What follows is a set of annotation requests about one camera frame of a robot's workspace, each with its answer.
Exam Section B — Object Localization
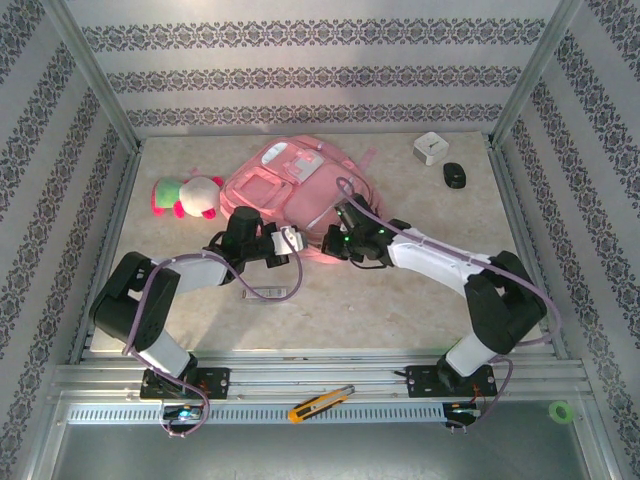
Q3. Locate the white pink green plush toy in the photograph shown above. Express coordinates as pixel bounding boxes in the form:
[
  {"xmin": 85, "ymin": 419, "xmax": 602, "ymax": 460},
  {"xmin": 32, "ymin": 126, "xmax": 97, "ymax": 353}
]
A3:
[{"xmin": 150, "ymin": 169, "xmax": 223, "ymax": 222}]

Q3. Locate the yellow utility knife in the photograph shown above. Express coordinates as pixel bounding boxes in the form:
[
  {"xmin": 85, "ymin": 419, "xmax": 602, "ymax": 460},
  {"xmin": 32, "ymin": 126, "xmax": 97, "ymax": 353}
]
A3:
[{"xmin": 286, "ymin": 384, "xmax": 357, "ymax": 426}]

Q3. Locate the green tape roll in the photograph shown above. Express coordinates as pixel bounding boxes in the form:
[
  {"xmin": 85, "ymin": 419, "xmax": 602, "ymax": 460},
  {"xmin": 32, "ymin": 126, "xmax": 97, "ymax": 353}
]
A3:
[{"xmin": 548, "ymin": 400, "xmax": 576, "ymax": 426}]

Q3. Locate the pink school backpack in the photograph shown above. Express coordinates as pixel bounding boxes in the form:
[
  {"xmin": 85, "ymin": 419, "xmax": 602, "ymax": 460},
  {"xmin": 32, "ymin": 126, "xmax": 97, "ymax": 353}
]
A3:
[{"xmin": 218, "ymin": 133, "xmax": 387, "ymax": 267}]

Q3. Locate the silver pen case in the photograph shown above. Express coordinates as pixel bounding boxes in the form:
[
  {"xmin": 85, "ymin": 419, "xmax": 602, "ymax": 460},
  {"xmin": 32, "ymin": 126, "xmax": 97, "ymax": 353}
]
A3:
[{"xmin": 240, "ymin": 285, "xmax": 290, "ymax": 304}]

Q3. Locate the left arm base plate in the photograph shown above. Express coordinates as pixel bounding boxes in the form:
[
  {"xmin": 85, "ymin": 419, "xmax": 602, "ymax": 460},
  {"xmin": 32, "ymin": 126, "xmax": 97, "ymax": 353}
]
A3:
[{"xmin": 140, "ymin": 366, "xmax": 232, "ymax": 401}]

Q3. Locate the green-lit circuit board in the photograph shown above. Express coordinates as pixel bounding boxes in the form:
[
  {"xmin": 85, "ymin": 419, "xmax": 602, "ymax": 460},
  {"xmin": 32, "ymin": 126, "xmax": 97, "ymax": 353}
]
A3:
[
  {"xmin": 444, "ymin": 399, "xmax": 484, "ymax": 420},
  {"xmin": 160, "ymin": 404, "xmax": 205, "ymax": 422}
]

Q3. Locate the aluminium corner post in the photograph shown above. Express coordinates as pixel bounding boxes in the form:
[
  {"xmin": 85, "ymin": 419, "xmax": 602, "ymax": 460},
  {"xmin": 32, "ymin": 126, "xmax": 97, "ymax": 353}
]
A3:
[
  {"xmin": 488, "ymin": 0, "xmax": 585, "ymax": 147},
  {"xmin": 42, "ymin": 0, "xmax": 144, "ymax": 151}
]

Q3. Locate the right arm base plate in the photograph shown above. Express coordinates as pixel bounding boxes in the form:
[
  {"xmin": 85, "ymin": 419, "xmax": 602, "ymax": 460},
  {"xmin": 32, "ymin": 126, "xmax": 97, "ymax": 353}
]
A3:
[{"xmin": 405, "ymin": 363, "xmax": 497, "ymax": 400}]

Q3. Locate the black computer mouse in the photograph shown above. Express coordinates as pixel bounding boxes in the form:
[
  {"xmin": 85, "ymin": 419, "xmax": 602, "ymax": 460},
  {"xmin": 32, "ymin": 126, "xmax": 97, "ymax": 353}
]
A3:
[{"xmin": 442, "ymin": 162, "xmax": 469, "ymax": 191}]

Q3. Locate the white square alarm clock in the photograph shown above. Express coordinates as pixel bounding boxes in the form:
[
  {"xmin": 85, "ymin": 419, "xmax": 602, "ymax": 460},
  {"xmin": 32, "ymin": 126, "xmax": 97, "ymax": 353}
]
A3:
[{"xmin": 412, "ymin": 131, "xmax": 450, "ymax": 167}]

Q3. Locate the aluminium side rail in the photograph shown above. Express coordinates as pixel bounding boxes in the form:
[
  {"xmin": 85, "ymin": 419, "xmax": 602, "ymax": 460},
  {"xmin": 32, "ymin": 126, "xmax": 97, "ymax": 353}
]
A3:
[
  {"xmin": 68, "ymin": 144, "xmax": 145, "ymax": 365},
  {"xmin": 485, "ymin": 138, "xmax": 570, "ymax": 360}
]

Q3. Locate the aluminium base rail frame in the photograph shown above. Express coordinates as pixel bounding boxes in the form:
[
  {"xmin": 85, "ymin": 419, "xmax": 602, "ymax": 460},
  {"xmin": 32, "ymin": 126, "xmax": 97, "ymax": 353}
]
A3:
[{"xmin": 49, "ymin": 348, "xmax": 591, "ymax": 427}]

